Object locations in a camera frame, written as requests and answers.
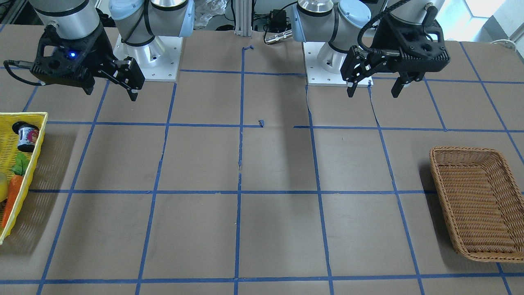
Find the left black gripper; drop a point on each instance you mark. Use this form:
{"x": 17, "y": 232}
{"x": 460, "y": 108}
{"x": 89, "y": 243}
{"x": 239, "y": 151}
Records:
{"x": 381, "y": 41}

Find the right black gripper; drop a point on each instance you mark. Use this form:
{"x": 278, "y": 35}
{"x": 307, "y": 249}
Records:
{"x": 101, "y": 50}

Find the yellow tape roll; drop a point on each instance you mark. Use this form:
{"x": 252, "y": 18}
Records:
{"x": 3, "y": 186}

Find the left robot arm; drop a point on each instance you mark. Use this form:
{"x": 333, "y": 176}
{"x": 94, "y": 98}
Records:
{"x": 349, "y": 22}

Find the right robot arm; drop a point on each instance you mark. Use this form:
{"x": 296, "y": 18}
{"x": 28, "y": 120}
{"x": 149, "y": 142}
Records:
{"x": 136, "y": 20}

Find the small labelled jar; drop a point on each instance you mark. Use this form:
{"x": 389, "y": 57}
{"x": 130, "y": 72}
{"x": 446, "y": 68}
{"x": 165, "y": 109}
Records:
{"x": 27, "y": 136}

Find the yellow wicker basket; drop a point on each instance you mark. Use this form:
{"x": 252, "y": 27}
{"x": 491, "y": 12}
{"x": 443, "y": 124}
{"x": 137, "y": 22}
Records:
{"x": 9, "y": 141}

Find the toy carrot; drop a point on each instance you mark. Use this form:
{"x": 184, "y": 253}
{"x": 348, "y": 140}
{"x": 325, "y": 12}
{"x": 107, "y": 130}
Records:
{"x": 19, "y": 170}

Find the brown wicker basket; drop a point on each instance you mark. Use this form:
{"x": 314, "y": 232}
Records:
{"x": 481, "y": 202}

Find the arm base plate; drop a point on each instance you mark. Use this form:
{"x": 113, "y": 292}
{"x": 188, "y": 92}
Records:
{"x": 323, "y": 64}
{"x": 163, "y": 61}

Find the aluminium frame post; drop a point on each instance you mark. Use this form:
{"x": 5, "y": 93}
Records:
{"x": 243, "y": 17}

